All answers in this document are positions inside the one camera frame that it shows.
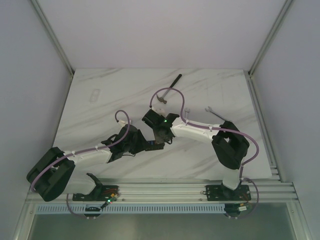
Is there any black fuse box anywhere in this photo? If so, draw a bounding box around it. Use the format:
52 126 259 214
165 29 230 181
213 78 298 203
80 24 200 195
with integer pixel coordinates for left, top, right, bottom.
145 140 165 152

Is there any clear plastic fuse box cover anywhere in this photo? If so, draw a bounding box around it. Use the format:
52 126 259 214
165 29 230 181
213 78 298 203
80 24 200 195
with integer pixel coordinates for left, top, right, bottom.
89 88 101 104

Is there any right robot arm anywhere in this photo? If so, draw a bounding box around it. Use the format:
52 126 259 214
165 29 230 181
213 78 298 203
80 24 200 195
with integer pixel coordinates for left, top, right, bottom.
142 109 250 200

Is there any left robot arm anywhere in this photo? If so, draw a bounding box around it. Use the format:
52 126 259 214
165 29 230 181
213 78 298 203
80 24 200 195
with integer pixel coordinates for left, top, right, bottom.
26 124 155 202

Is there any small chrome open-end wrench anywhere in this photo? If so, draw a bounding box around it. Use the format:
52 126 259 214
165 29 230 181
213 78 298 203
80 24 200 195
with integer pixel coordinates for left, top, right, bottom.
184 107 191 119

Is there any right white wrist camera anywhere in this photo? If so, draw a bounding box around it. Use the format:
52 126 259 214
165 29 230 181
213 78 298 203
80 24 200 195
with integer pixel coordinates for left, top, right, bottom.
150 106 166 117

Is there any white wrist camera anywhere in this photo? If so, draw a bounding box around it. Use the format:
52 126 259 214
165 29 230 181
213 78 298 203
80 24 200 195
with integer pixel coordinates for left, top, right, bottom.
150 106 166 117
117 120 132 127

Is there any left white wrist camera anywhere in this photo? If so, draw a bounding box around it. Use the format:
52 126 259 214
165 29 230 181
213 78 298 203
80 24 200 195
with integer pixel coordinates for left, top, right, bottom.
117 120 132 127

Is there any claw hammer black handle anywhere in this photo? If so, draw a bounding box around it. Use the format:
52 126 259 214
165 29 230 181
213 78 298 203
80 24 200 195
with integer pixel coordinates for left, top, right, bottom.
156 73 183 104

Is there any white slotted cable duct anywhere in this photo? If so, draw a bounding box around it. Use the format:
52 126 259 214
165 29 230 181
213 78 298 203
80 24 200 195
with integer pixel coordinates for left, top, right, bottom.
35 203 226 215

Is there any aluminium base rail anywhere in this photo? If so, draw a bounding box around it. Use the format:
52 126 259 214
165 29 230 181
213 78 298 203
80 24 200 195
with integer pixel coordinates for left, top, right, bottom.
26 177 298 203

